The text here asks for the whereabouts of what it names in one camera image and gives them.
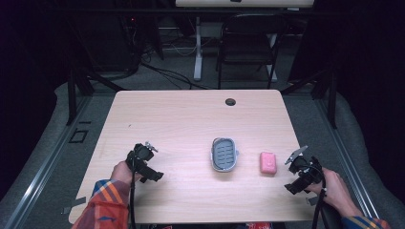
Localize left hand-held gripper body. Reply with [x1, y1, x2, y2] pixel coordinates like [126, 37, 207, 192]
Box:
[125, 141, 159, 175]

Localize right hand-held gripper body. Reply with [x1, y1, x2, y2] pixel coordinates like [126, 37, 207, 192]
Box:
[284, 145, 325, 189]

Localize pink soap bar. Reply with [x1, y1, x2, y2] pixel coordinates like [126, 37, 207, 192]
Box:
[259, 151, 278, 176]

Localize grey soap dish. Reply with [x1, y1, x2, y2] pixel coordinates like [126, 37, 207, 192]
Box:
[209, 136, 240, 174]

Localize person's left hand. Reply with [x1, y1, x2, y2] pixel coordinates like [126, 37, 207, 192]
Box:
[110, 160, 143, 186]

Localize person's right hand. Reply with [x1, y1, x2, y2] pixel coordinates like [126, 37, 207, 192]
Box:
[306, 167, 363, 219]

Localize red packet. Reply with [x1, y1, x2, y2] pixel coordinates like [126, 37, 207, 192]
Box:
[245, 221, 274, 229]

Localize grey tape strip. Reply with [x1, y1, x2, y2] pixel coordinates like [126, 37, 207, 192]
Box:
[60, 196, 88, 216]

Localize black folding chair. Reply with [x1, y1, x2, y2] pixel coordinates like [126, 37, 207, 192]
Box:
[216, 12, 290, 91]

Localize white desk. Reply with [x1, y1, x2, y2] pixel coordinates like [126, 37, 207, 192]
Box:
[175, 0, 315, 82]

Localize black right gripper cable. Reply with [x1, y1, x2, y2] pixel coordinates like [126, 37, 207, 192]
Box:
[310, 177, 329, 229]

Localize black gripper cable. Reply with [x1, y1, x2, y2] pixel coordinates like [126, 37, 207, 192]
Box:
[128, 158, 139, 229]
[310, 177, 329, 229]

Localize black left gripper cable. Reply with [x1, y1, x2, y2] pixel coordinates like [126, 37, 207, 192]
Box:
[128, 158, 139, 229]

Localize metal floor rail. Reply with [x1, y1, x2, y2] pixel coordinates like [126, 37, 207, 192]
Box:
[314, 98, 380, 220]
[2, 94, 94, 229]

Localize black metal frame stand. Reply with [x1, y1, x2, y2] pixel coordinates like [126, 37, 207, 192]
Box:
[280, 65, 338, 130]
[66, 61, 126, 127]

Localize black floor cables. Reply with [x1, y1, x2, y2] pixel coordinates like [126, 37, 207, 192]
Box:
[137, 37, 218, 91]

